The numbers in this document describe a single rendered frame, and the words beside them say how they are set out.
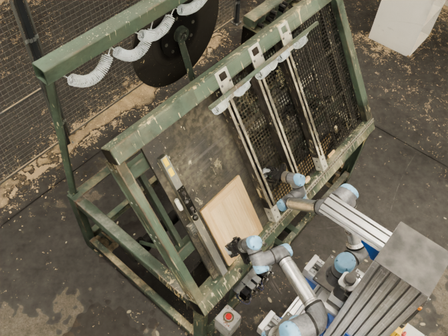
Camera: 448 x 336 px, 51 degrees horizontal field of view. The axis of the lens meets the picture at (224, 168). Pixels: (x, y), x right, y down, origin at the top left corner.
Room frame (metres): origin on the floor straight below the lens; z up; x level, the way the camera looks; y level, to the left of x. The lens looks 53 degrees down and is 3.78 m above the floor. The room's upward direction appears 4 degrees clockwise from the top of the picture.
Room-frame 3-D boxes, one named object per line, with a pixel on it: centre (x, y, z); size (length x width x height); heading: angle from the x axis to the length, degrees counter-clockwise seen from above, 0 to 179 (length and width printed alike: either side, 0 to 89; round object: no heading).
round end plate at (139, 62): (2.53, 0.35, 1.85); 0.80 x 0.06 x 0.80; 143
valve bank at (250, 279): (1.40, -0.31, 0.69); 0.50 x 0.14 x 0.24; 143
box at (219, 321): (1.01, -0.10, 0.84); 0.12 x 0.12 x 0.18; 53
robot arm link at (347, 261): (1.29, -0.77, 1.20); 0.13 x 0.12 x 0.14; 135
